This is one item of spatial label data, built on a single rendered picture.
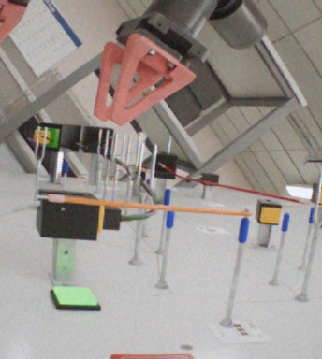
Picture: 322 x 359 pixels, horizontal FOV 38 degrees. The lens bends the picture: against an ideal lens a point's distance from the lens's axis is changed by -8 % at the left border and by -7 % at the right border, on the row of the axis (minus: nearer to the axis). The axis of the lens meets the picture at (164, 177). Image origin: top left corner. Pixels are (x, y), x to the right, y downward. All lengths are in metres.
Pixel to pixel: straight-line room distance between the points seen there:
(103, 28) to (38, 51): 1.14
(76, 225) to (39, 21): 7.82
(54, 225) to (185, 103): 1.12
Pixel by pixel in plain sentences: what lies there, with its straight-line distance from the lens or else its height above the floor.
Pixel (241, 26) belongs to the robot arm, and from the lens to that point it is 0.53.
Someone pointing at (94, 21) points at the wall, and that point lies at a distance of 8.26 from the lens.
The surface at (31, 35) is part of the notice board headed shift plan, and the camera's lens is 8.19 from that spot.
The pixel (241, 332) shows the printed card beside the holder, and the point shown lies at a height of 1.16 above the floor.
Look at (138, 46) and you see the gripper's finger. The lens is 0.42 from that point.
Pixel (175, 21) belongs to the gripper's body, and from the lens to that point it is 0.46.
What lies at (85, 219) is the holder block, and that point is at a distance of 0.47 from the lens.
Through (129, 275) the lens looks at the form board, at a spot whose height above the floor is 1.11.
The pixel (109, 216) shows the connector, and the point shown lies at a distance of 0.48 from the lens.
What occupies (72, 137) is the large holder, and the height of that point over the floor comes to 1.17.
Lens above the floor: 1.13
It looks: 8 degrees up
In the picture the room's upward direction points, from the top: 53 degrees clockwise
